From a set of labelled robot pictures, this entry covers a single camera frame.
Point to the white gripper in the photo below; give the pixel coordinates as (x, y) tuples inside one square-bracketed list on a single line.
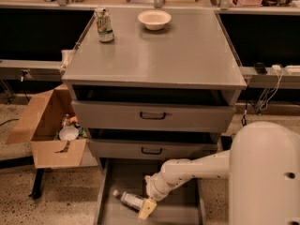
[(155, 188)]

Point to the clear blue plastic bottle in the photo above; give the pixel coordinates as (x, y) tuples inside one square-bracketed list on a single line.
[(131, 200)]

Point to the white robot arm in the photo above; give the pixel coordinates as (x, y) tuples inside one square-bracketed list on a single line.
[(263, 170)]

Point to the grey bottom drawer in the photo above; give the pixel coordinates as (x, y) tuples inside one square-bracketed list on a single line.
[(183, 206)]

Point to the grey drawer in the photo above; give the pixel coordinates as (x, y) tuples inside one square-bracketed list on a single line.
[(151, 109), (150, 144), (183, 206)]

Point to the grey middle drawer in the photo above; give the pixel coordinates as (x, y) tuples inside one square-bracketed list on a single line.
[(150, 144)]

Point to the grey top drawer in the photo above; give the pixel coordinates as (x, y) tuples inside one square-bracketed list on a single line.
[(151, 109)]

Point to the small bottle in box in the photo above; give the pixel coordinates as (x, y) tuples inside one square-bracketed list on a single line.
[(65, 121)]

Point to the grey drawer cabinet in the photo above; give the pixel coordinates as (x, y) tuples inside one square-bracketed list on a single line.
[(191, 52)]

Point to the white cup in box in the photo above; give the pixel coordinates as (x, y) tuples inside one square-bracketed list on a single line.
[(68, 133)]

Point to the cardboard box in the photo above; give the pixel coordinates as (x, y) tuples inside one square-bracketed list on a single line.
[(38, 125)]

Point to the white power strip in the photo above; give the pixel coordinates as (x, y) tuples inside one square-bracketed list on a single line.
[(290, 70)]

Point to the white bowl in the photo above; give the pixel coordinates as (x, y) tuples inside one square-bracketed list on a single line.
[(154, 19)]

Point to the black device on rail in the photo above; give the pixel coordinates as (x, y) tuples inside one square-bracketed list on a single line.
[(260, 68)]

